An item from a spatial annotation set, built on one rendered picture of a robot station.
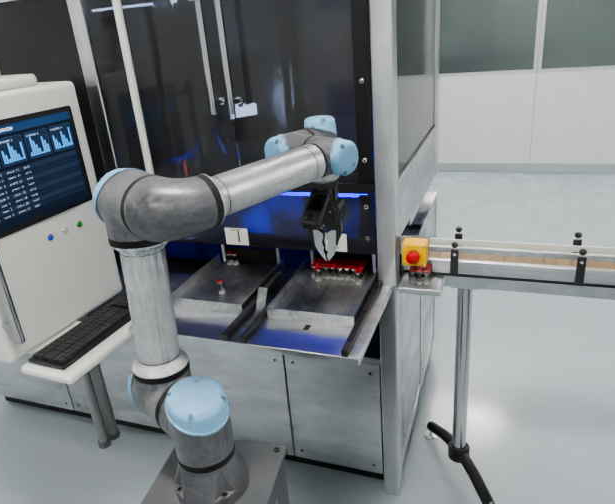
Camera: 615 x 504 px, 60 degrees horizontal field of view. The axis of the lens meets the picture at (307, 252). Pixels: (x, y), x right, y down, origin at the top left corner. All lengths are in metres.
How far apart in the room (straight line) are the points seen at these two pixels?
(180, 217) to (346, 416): 1.29
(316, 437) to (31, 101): 1.50
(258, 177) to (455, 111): 5.27
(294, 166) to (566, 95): 5.25
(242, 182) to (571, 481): 1.82
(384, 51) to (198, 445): 1.06
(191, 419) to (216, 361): 1.08
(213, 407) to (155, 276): 0.27
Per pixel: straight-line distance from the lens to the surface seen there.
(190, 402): 1.07
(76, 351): 1.74
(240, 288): 1.76
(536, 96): 6.14
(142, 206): 0.93
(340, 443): 2.14
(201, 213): 0.92
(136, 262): 1.05
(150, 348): 1.12
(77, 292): 1.94
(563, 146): 6.26
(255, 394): 2.14
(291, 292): 1.69
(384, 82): 1.52
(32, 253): 1.81
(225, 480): 1.16
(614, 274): 1.77
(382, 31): 1.51
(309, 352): 1.40
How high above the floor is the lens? 1.65
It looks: 23 degrees down
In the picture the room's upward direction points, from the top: 5 degrees counter-clockwise
